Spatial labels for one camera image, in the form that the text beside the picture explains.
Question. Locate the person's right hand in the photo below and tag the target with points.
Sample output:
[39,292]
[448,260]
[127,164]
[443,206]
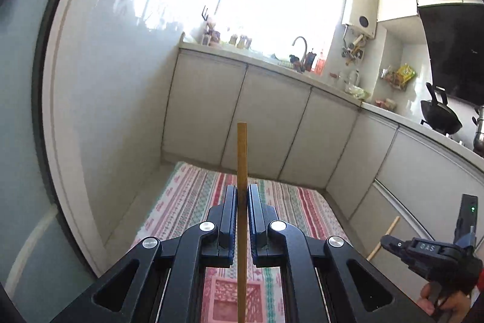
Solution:
[458,304]

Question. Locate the white water heater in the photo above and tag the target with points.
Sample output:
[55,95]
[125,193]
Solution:
[361,15]

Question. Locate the steel pot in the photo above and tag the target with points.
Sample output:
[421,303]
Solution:
[478,140]

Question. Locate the kitchen faucet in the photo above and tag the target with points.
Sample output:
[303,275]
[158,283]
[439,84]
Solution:
[300,46]

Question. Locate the white kitchen cabinets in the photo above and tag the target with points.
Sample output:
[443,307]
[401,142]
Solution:
[373,164]

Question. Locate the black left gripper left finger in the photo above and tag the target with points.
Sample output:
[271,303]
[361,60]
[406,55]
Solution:
[161,280]

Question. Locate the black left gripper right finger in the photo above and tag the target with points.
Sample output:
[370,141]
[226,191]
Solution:
[324,280]

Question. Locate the pink perforated plastic basket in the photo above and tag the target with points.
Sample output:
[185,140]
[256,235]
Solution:
[220,301]

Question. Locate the black wok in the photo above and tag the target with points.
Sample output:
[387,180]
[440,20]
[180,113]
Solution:
[437,114]

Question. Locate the patterned red green tablecloth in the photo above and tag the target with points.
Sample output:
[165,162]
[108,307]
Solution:
[191,191]

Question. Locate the yellow snack packet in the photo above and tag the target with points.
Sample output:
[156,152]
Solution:
[404,74]

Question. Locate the black range hood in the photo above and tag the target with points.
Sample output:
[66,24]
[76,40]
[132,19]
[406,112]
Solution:
[455,41]

